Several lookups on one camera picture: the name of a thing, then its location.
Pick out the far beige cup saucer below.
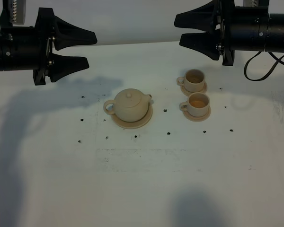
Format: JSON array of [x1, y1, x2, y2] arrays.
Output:
[[180, 83, 207, 96]]

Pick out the near beige teacup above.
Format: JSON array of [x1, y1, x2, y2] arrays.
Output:
[[179, 92, 210, 118]]

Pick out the far beige teacup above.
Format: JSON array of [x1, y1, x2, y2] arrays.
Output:
[[177, 69, 206, 93]]

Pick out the near beige cup saucer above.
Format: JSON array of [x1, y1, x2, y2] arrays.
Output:
[[183, 107, 211, 122]]

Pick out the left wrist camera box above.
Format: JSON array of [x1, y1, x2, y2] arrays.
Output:
[[0, 0, 26, 28]]

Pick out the beige teacup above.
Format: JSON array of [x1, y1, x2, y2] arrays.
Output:
[[179, 92, 210, 118], [177, 69, 206, 93]]

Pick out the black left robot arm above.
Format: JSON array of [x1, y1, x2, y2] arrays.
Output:
[[0, 8, 97, 86]]

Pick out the beige ceramic teapot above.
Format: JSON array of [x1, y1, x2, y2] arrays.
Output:
[[103, 88, 152, 122]]

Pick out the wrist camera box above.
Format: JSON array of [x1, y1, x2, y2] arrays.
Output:
[[0, 0, 26, 28], [235, 0, 270, 9]]

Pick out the large beige teapot saucer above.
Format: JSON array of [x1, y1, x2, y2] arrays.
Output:
[[111, 105, 153, 129]]

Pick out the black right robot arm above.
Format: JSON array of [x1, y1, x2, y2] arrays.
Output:
[[174, 0, 284, 66]]

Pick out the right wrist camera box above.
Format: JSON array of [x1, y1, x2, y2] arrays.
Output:
[[235, 0, 270, 9]]

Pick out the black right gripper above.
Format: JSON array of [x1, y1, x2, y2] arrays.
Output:
[[174, 0, 269, 66]]

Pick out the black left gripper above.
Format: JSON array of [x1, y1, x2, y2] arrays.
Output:
[[0, 8, 97, 86]]

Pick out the beige cup saucer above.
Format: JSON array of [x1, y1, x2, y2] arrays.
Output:
[[180, 83, 207, 96], [183, 107, 211, 122]]

